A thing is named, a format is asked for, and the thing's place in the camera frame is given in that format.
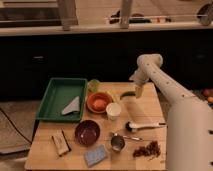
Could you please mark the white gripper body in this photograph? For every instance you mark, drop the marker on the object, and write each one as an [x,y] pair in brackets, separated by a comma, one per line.
[139,90]

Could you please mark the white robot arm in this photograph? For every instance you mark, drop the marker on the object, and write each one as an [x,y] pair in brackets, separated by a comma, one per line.
[189,145]

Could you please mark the white paper cup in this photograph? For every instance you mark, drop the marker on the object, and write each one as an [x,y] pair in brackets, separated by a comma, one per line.
[113,110]

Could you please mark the orange fruit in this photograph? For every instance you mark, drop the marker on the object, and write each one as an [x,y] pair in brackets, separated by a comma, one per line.
[98,105]

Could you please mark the green plastic cup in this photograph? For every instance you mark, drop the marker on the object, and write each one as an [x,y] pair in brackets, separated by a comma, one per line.
[93,86]

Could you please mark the orange bowl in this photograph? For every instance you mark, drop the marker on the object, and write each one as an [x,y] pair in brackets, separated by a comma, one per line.
[98,96]

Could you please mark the metal measuring cup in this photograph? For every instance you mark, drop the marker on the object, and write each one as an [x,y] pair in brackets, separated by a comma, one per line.
[118,141]

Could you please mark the brown dried food pile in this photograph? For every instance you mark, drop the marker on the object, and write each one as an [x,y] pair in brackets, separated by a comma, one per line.
[152,149]

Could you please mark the grey folded cloth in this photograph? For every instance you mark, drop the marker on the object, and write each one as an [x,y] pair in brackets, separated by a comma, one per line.
[73,106]

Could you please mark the dark purple bowl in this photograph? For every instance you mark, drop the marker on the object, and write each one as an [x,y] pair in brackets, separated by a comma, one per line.
[87,132]

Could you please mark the green plastic tray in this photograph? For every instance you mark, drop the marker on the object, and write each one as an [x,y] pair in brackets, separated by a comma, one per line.
[59,93]

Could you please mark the blue sponge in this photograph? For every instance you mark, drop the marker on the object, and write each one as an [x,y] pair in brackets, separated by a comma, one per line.
[95,156]

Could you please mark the wooden block with black edge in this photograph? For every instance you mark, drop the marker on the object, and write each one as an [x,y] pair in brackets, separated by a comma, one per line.
[60,143]

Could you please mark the grey floor mat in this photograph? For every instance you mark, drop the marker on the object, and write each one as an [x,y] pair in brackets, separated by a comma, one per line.
[15,132]

